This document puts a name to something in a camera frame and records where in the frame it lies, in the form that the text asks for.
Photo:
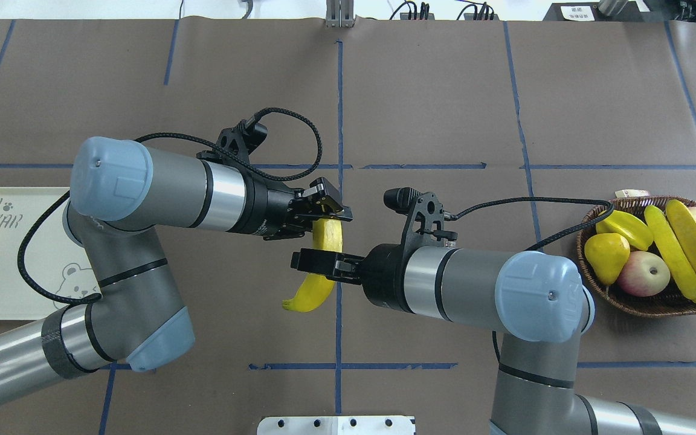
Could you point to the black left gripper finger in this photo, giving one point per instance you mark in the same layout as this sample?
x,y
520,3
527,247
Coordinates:
x,y
321,197
297,223

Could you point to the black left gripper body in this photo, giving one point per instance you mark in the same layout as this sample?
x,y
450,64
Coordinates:
x,y
268,209

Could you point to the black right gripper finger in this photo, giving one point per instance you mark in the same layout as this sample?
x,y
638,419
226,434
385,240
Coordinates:
x,y
334,265

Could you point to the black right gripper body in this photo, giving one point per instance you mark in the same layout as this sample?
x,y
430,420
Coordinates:
x,y
383,270

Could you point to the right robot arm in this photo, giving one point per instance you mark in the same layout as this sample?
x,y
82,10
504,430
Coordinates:
x,y
537,301

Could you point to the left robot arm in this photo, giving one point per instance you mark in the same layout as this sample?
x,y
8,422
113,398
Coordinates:
x,y
119,191

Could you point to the basket paper tag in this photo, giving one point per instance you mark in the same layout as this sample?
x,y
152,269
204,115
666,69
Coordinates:
x,y
631,193

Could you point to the brown wicker basket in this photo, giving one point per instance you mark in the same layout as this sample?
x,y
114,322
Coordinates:
x,y
668,303

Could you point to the yellow pear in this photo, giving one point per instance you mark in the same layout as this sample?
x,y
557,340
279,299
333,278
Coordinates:
x,y
607,253

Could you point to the yellow starfruit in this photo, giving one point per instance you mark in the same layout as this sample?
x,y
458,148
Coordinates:
x,y
634,230

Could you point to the red green apple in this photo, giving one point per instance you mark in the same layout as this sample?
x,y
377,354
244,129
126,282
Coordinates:
x,y
645,274

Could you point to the white bear tray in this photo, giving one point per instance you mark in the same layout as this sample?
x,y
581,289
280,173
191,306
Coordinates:
x,y
53,260

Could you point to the black label box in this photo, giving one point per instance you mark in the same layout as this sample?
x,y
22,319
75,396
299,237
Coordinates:
x,y
595,11

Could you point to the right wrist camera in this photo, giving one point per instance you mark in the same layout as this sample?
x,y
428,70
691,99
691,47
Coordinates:
x,y
425,224

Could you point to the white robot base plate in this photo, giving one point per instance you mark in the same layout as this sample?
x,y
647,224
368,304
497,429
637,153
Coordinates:
x,y
361,424

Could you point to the aluminium frame post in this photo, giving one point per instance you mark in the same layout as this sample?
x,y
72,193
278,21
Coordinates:
x,y
340,13

